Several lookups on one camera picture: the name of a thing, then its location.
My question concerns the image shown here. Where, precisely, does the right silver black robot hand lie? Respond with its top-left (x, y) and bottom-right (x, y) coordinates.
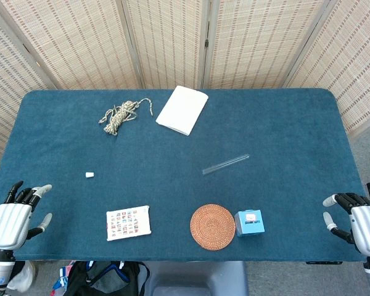
top-left (322, 192), bottom-right (370, 257)

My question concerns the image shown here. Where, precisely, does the black backpack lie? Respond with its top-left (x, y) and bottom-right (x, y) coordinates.
top-left (63, 260), bottom-right (150, 296)

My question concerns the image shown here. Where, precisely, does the white closed notebook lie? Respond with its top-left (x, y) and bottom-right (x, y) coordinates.
top-left (155, 85), bottom-right (210, 136)

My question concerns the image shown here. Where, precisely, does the light blue cardboard box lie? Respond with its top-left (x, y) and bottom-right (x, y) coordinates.
top-left (234, 209), bottom-right (265, 237)

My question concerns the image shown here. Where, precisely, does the woven bamboo folding screen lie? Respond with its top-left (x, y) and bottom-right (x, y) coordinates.
top-left (0, 0), bottom-right (370, 160)

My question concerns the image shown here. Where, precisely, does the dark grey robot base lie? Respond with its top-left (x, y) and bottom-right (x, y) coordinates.
top-left (138, 261), bottom-right (249, 296)

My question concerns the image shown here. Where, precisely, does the clear glass test tube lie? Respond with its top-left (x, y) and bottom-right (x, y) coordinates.
top-left (202, 154), bottom-right (251, 176)

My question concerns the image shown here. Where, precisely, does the book with picture grid cover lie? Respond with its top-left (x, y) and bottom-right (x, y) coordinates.
top-left (105, 205), bottom-right (152, 242)

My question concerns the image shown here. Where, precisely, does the teal table cloth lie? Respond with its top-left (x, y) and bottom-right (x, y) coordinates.
top-left (0, 88), bottom-right (369, 263)

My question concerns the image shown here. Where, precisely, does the round woven rattan coaster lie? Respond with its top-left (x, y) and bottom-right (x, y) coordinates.
top-left (189, 203), bottom-right (236, 251)

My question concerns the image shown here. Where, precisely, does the white plastic bag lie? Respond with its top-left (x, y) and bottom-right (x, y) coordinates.
top-left (6, 260), bottom-right (36, 293)

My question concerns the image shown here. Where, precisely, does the colourful patterned bag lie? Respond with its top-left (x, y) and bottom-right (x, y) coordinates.
top-left (51, 261), bottom-right (76, 296)

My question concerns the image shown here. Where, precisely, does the beige coiled rope bundle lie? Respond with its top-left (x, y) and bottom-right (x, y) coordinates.
top-left (98, 97), bottom-right (154, 136)

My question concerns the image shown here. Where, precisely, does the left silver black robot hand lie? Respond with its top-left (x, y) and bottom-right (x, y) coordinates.
top-left (0, 180), bottom-right (53, 251)

